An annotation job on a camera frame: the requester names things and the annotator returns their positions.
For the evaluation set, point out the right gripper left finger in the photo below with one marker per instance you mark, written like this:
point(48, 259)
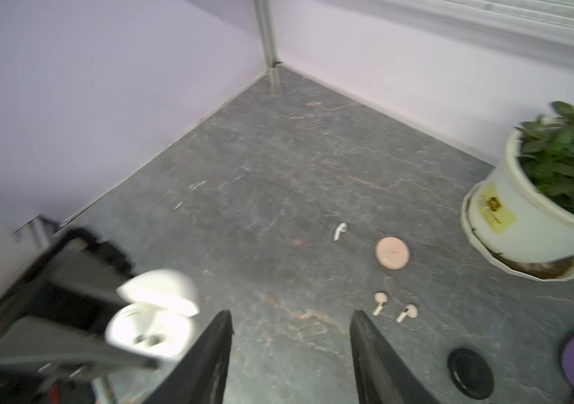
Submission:
point(200, 377)

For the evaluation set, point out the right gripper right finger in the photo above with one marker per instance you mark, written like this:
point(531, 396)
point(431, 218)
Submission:
point(381, 375)

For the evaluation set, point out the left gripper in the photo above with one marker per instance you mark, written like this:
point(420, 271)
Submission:
point(53, 323)

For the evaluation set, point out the white earbud charging case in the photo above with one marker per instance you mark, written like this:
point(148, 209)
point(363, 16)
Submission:
point(157, 321)

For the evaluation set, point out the pink earbud charging case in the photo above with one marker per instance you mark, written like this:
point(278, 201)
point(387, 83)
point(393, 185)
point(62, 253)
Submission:
point(392, 253)

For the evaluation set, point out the white earbud two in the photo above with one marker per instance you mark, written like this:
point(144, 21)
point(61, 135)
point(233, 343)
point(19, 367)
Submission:
point(339, 231)

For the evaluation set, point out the black earbud charging case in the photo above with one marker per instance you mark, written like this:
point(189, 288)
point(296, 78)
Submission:
point(471, 374)

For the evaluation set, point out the pink earbud two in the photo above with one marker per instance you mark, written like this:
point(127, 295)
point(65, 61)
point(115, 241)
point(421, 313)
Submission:
point(410, 311)

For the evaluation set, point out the pink earbud one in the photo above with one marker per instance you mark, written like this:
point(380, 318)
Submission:
point(381, 299)

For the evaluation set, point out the potted green plant white pot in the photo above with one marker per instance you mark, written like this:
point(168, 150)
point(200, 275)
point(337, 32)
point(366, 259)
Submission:
point(520, 218)

